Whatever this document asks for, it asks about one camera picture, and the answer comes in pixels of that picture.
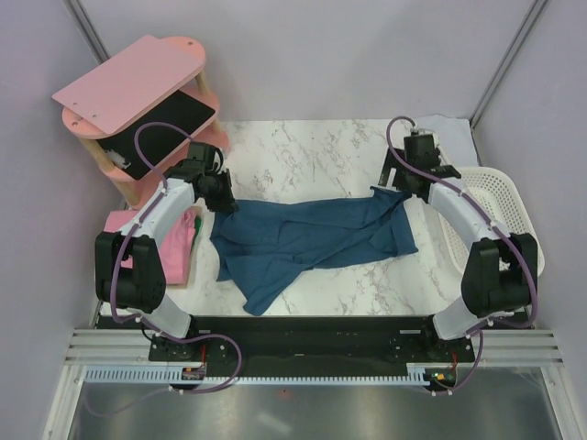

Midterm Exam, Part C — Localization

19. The aluminium rail frame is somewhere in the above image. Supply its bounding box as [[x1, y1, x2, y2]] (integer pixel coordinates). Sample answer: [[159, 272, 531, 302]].
[[64, 329, 563, 368]]

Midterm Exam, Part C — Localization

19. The green item under shirt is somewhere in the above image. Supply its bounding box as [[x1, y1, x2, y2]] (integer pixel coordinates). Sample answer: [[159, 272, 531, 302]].
[[194, 216, 203, 238]]

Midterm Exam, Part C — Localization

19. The folded pink t shirt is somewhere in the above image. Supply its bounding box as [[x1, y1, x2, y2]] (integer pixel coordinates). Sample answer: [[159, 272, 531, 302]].
[[104, 207, 202, 285]]

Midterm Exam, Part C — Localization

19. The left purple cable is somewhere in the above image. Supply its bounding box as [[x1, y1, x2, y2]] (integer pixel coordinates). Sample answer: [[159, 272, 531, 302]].
[[84, 122, 244, 417]]

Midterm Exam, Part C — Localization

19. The pink wooden shelf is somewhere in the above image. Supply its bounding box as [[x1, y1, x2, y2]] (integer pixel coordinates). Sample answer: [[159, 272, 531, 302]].
[[61, 36, 230, 208]]

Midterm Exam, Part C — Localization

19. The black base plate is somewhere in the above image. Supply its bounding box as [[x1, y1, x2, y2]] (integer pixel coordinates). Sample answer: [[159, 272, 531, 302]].
[[149, 312, 476, 366]]

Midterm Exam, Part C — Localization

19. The small white shelf clip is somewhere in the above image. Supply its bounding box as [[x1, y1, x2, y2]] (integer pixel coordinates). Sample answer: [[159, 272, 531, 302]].
[[109, 151, 130, 170]]

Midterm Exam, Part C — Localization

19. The white plastic laundry basket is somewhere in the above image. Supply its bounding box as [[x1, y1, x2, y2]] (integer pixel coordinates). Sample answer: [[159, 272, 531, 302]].
[[438, 167, 545, 276]]

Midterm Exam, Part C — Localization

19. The white cloth in corner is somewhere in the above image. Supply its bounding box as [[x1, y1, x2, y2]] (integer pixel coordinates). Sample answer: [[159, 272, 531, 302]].
[[415, 115, 479, 168]]

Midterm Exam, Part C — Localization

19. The white cable duct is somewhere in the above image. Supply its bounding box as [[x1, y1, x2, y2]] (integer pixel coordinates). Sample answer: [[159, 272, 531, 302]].
[[83, 366, 439, 386]]

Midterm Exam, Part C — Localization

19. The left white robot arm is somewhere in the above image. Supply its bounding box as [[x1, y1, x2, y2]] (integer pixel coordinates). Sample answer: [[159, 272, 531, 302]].
[[94, 142, 238, 360]]

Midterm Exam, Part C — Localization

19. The dark blue t shirt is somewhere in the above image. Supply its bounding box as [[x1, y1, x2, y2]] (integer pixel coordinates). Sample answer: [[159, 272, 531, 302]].
[[210, 187, 418, 316]]

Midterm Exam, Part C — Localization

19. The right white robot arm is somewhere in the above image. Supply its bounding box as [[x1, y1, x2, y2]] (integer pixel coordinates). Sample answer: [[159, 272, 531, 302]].
[[386, 129, 537, 361]]

